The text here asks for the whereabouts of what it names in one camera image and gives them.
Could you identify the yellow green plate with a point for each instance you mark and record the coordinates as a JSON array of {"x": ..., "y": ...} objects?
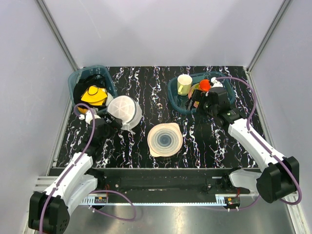
[{"x": 192, "y": 90}]

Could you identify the cream yellow mug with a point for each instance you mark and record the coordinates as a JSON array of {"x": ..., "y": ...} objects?
[{"x": 184, "y": 83}]

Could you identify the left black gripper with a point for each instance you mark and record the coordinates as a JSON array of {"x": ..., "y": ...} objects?
[{"x": 115, "y": 124}]

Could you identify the yellow cloth in bin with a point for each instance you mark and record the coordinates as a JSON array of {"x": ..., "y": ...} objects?
[{"x": 94, "y": 97}]

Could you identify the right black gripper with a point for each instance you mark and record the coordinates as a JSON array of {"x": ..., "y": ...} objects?
[{"x": 198, "y": 96}]

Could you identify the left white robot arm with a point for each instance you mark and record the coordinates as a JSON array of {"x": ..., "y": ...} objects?
[{"x": 50, "y": 210}]

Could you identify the white slotted cable duct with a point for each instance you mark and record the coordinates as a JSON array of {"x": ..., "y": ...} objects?
[{"x": 93, "y": 200}]

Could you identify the right teal plastic bin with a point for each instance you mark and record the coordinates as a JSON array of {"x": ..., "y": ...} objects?
[{"x": 180, "y": 103}]

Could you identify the aluminium frame post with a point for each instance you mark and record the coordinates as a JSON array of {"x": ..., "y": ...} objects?
[
  {"x": 56, "y": 32},
  {"x": 273, "y": 26}
]

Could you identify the black cloth in bin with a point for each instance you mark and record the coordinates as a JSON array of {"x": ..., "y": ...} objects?
[{"x": 96, "y": 79}]

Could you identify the teal plastic bin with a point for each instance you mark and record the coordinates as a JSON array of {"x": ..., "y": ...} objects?
[
  {"x": 91, "y": 70},
  {"x": 180, "y": 103}
]

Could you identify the left aluminium frame post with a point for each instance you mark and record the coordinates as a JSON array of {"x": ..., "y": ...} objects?
[{"x": 56, "y": 32}]

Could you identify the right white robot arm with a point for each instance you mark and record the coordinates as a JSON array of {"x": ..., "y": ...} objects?
[{"x": 278, "y": 178}]

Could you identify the right aluminium frame post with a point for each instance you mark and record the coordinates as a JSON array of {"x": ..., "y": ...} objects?
[{"x": 273, "y": 26}]

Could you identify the pink blue swirl plate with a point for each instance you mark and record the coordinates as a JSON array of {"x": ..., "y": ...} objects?
[{"x": 165, "y": 140}]

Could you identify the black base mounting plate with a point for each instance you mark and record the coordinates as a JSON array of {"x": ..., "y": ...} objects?
[{"x": 170, "y": 185}]

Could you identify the white mesh laundry bag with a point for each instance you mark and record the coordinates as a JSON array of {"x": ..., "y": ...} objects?
[{"x": 126, "y": 109}]

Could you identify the left teal plastic bin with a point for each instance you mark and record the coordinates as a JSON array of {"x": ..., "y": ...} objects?
[{"x": 91, "y": 70}]

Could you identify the orange cup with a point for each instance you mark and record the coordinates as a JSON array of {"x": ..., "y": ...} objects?
[{"x": 204, "y": 85}]

